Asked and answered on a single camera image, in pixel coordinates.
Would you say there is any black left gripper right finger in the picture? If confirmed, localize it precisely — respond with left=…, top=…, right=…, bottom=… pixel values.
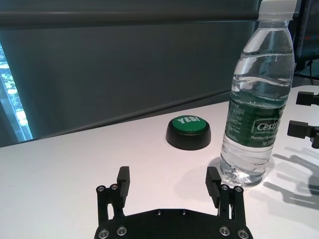
left=205, top=166, right=248, bottom=222

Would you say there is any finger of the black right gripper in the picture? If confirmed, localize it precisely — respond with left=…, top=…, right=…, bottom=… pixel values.
left=287, top=120, right=319, bottom=149
left=296, top=91, right=319, bottom=107

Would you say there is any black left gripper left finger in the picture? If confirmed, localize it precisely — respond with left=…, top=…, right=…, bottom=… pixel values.
left=96, top=165, right=131, bottom=223

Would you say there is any green YES button black base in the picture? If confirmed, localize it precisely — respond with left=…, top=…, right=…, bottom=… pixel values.
left=165, top=116, right=212, bottom=151

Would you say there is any narrow bright window strip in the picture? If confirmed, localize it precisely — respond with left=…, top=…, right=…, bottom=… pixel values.
left=0, top=42, right=33, bottom=143

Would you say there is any clear Cestbon water bottle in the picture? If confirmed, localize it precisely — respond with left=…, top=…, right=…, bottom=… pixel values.
left=219, top=0, right=298, bottom=188

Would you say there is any grey horizontal rail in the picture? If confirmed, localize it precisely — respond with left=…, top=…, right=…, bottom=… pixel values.
left=0, top=9, right=262, bottom=30

